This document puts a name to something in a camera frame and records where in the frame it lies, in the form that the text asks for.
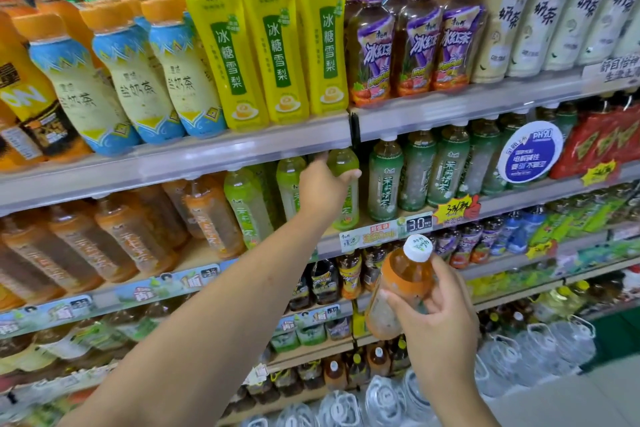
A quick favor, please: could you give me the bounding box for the row of blue cream bottles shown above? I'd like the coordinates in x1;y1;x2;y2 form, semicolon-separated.
12;0;229;157

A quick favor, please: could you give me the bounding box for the orange label tea bottle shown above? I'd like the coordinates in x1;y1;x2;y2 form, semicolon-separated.
365;234;437;341

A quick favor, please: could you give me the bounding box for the group of red label bottles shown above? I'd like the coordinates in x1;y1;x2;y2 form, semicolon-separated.
549;91;640;181

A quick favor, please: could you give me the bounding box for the illustrated blue shelf label strip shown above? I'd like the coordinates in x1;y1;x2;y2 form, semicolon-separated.
0;262;237;340

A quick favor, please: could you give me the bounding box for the person's right forearm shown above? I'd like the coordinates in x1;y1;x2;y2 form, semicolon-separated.
414;376;502;427

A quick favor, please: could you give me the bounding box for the group of pale label bottles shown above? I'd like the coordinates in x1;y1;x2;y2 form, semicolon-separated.
0;292;201;378

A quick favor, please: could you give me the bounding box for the person's left hand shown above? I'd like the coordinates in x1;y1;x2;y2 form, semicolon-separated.
297;151;362;228

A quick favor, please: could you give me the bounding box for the yellow starburst price tag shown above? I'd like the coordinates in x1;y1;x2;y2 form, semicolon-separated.
581;160;619;187
432;195;482;227

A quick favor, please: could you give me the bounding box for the row of brown orange-capped bottles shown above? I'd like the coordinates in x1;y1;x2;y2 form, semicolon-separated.
220;336;414;417

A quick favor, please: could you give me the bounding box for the white paper sign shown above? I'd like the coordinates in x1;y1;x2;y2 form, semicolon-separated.
581;54;640;95

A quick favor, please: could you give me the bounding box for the row of purple cap bottles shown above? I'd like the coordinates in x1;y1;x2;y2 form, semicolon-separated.
344;0;488;108

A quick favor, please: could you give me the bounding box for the round blue white promo sign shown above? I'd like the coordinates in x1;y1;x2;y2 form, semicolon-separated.
497;120;565;185

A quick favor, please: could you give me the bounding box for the row of yellow drink bottles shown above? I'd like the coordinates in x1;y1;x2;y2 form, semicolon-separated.
182;0;352;132

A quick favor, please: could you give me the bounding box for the row of dark green bottles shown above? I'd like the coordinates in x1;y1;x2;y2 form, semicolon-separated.
367;101;579;223

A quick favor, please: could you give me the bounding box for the white price label strip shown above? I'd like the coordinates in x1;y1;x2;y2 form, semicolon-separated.
339;211;435;254

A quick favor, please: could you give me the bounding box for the orange juice bottle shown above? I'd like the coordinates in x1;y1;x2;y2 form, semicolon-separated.
20;0;104;68
0;101;47;173
0;11;93;165

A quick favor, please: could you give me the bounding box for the person's right hand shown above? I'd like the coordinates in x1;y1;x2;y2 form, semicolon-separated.
379;254;483;391

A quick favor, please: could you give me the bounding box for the yellow cooking oil bottle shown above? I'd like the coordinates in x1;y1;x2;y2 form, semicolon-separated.
532;280;594;323

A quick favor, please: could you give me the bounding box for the light green tea bottle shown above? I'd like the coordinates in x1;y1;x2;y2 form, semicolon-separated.
223;167;275;249
327;147;362;231
276;156;308;222

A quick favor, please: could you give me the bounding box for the dark drink bottle yellow label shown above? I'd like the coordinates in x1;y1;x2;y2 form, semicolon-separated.
289;274;312;313
310;259;341;306
337;251;364;300

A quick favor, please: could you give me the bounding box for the row of small colourful bottles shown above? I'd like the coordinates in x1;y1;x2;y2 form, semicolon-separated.
434;205;549;270

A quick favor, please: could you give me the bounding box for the cream milk tea bottle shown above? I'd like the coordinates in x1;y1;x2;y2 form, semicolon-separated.
580;0;640;67
542;0;632;72
507;0;591;78
472;0;546;85

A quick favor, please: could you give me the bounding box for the row of large clear jugs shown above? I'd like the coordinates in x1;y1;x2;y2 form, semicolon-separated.
240;314;599;427

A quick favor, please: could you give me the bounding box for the row of amber tea bottles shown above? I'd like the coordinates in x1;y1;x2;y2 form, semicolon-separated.
0;175;247;306

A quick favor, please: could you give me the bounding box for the grey metal shelf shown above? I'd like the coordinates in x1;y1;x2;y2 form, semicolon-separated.
0;66;640;216
0;160;640;322
270;222;640;342

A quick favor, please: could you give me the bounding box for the person's left forearm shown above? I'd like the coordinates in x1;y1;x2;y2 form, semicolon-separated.
59;211;337;427

